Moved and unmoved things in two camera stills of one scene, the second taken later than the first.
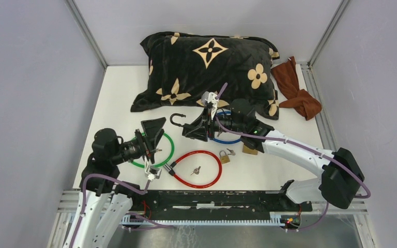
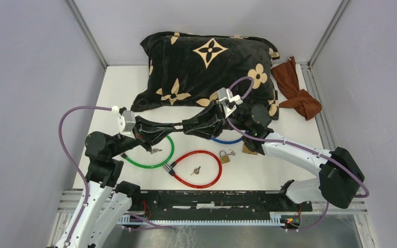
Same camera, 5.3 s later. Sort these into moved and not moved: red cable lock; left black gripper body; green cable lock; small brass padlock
Moved: left black gripper body
Not moved: green cable lock; red cable lock; small brass padlock
